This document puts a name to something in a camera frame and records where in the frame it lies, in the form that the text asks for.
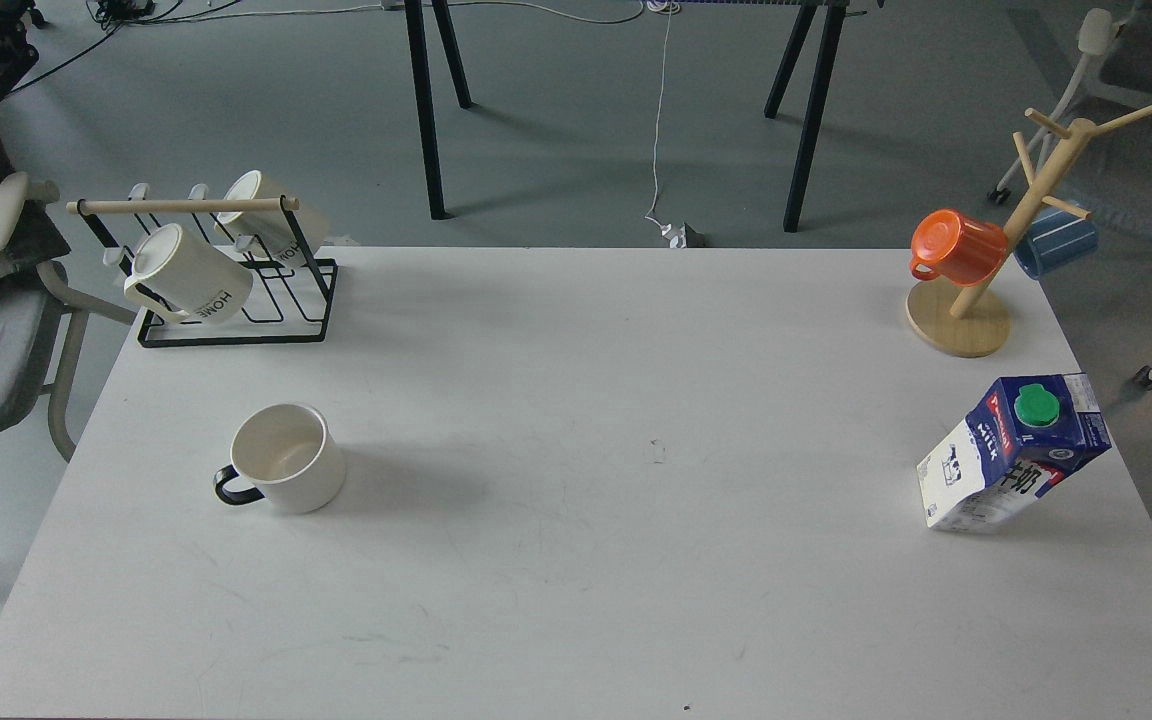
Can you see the blue cup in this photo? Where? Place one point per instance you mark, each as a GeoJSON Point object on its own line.
{"type": "Point", "coordinates": [1056, 238]}

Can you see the white mug black handle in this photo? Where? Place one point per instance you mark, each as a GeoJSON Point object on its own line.
{"type": "Point", "coordinates": [285, 454]}

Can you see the white HOME mug rear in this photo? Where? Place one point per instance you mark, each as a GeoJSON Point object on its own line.
{"type": "Point", "coordinates": [276, 239]}

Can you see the black table legs left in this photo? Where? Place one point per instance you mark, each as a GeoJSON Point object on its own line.
{"type": "Point", "coordinates": [413, 12]}

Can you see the orange cup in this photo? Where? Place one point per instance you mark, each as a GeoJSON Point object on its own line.
{"type": "Point", "coordinates": [947, 244]}

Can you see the black wire mug rack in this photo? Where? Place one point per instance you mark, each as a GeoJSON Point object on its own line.
{"type": "Point", "coordinates": [285, 305]}

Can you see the wooden mug tree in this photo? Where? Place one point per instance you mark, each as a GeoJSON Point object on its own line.
{"type": "Point", "coordinates": [971, 321]}

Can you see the grey chair right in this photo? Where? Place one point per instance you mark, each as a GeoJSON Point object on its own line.
{"type": "Point", "coordinates": [1113, 76]}

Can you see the white HOME mug front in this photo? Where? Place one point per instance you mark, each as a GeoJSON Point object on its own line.
{"type": "Point", "coordinates": [182, 278]}

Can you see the blue white milk carton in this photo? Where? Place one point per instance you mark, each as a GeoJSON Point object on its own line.
{"type": "Point", "coordinates": [1026, 435]}

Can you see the white home mug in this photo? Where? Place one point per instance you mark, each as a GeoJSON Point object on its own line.
{"type": "Point", "coordinates": [182, 278]}
{"type": "Point", "coordinates": [276, 239]}

